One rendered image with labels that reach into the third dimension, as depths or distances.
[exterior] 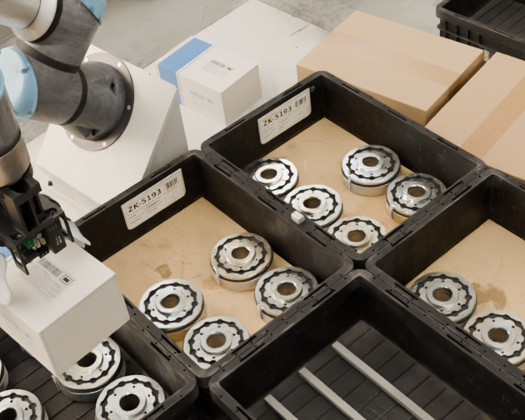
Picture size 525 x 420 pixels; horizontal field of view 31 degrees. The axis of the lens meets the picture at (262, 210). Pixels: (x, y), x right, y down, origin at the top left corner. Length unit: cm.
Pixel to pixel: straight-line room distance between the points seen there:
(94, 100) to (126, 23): 200
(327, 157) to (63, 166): 52
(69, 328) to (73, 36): 64
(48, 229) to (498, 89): 100
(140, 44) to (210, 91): 163
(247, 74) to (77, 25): 50
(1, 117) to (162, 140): 77
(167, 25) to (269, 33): 143
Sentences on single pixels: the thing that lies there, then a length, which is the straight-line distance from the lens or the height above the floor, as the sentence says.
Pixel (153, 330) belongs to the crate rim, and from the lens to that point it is 139.
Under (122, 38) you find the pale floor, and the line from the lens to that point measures 370.
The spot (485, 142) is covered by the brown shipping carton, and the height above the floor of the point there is 86.
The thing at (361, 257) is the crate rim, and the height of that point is 93.
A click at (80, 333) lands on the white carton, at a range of 122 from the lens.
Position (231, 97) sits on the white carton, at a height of 76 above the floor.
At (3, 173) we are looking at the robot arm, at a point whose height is 133.
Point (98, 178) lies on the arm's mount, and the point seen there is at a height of 80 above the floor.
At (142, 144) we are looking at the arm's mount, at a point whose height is 87.
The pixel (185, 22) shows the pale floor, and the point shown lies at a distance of 372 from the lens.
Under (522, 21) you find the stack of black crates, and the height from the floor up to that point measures 49.
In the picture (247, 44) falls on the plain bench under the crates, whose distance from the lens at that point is 230.
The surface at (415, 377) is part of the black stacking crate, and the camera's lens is 143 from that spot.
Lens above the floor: 199
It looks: 44 degrees down
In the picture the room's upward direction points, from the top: 8 degrees counter-clockwise
